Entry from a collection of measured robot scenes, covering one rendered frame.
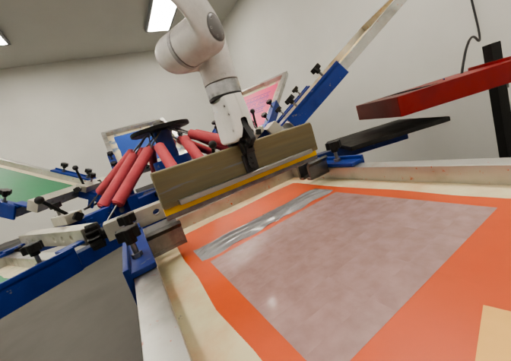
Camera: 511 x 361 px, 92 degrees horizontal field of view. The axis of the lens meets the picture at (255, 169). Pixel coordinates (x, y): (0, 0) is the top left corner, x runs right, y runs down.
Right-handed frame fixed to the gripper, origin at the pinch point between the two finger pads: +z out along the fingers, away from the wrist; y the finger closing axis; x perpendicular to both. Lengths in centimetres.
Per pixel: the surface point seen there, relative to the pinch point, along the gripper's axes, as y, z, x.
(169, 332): 24.4, 10.9, -25.9
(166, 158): -62, -6, -7
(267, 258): 16.3, 14.1, -9.4
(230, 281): 16.4, 14.2, -16.3
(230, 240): 3.2, 13.7, -10.6
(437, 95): -6, 2, 100
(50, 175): -157, -19, -65
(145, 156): -72, -10, -13
